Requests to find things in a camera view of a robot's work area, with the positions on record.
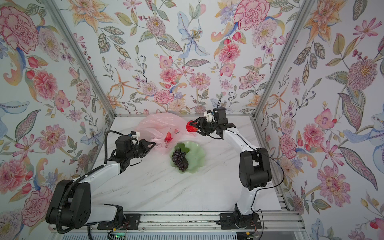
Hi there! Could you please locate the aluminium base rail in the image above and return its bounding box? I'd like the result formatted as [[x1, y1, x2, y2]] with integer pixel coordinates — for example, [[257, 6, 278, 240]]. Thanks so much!
[[116, 211, 305, 233]]

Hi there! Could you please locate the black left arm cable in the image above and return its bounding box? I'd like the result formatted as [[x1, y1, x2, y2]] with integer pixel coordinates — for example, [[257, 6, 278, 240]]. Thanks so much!
[[55, 130, 133, 240]]

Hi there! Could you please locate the purple grape bunch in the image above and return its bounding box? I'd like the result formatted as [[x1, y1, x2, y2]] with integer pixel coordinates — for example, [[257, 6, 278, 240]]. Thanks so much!
[[172, 149, 189, 172]]

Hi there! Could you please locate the red apple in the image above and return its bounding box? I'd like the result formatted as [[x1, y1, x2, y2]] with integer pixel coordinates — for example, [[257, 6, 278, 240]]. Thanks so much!
[[186, 121, 198, 133]]

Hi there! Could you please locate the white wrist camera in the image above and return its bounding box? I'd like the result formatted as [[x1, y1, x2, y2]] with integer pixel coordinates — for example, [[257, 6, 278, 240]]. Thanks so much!
[[129, 131, 140, 140], [204, 110, 214, 123]]

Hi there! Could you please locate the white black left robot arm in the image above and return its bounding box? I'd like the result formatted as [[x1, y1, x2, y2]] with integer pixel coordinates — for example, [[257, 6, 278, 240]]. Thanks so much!
[[45, 132, 156, 234]]

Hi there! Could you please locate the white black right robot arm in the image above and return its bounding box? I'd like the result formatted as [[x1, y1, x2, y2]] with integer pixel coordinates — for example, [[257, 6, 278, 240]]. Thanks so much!
[[187, 107, 272, 229]]

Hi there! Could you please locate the aluminium corner post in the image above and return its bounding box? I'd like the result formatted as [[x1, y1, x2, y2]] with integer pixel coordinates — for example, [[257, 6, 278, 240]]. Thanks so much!
[[43, 0, 116, 120], [253, 1, 315, 121]]

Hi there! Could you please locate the pink plastic bag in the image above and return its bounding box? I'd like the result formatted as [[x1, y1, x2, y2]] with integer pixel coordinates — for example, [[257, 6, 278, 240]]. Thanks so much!
[[135, 113, 197, 151]]

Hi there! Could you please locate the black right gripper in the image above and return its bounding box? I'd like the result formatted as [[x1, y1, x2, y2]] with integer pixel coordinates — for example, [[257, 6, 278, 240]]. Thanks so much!
[[190, 117, 219, 136]]

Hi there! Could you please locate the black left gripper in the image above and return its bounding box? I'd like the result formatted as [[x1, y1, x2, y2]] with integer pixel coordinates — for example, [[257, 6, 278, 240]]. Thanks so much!
[[125, 139, 156, 161]]

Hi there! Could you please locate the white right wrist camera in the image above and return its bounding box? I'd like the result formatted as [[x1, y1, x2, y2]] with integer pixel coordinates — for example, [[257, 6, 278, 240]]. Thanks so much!
[[204, 110, 214, 123]]

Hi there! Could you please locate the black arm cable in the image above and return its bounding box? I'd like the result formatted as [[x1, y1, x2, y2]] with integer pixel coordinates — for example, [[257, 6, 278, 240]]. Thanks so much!
[[209, 98, 285, 240], [55, 130, 133, 240]]

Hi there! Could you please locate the green plastic fruit plate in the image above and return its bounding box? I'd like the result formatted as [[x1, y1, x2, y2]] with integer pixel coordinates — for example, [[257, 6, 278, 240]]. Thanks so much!
[[169, 141, 206, 174]]

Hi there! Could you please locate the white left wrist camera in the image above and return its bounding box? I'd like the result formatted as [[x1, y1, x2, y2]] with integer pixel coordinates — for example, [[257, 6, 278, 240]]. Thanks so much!
[[129, 131, 140, 140]]

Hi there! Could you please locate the aluminium corner post left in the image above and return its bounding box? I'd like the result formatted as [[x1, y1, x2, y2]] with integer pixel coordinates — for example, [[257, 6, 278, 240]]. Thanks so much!
[[43, 0, 116, 120]]

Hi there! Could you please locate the aluminium corner post right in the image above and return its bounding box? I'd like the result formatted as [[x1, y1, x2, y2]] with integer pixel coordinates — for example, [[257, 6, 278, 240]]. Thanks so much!
[[253, 1, 315, 121]]

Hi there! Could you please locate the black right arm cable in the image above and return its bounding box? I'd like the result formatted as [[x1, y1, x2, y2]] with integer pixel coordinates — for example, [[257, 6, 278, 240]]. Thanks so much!
[[209, 98, 285, 240]]

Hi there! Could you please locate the green grape leaf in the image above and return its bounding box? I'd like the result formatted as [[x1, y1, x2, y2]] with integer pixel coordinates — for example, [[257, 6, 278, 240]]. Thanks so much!
[[175, 143, 190, 154]]

